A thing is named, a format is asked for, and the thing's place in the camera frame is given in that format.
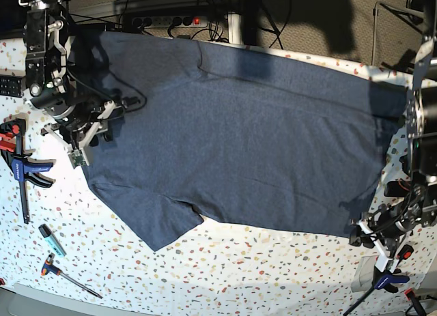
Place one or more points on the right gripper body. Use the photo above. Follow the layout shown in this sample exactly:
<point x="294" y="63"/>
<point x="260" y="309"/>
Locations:
<point x="76" y="128"/>

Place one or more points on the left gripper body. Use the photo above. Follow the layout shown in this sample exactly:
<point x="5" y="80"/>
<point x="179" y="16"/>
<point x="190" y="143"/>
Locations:
<point x="390" y="229"/>

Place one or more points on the blue T-shirt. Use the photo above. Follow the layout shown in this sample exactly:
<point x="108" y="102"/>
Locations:
<point x="233" y="135"/>

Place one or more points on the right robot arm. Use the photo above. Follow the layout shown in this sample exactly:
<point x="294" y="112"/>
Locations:
<point x="48" y="75"/>

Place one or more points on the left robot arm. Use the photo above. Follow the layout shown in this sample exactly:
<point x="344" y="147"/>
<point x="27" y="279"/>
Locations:
<point x="420" y="161"/>

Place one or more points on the clear plastic piece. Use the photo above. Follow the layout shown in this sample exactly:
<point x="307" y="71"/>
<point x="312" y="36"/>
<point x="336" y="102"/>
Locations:
<point x="364" y="274"/>

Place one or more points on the blue bar clamp right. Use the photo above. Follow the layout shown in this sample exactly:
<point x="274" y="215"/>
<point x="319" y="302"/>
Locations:
<point x="386" y="280"/>

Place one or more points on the blue black bar clamp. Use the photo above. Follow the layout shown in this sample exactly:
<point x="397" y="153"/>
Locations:
<point x="23" y="170"/>

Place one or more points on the red black clamp corner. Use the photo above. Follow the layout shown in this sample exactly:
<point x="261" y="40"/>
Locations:
<point x="415" y="302"/>

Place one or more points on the black TV remote control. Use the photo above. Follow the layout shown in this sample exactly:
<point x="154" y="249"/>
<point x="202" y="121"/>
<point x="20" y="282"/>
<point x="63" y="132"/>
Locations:
<point x="11" y="86"/>

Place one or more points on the teal highlighter marker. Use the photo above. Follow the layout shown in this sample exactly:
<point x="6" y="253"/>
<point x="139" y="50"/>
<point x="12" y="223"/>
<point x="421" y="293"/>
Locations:
<point x="51" y="240"/>

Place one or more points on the white power strip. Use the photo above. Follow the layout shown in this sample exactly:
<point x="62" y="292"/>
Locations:
<point x="163" y="22"/>

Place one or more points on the orange blue T-handle screwdriver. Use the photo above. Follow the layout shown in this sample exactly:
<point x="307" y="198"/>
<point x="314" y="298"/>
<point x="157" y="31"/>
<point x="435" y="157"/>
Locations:
<point x="50" y="268"/>

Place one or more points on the white table leg post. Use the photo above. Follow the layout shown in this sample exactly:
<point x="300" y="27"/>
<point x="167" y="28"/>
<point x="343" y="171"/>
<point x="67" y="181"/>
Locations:
<point x="234" y="22"/>

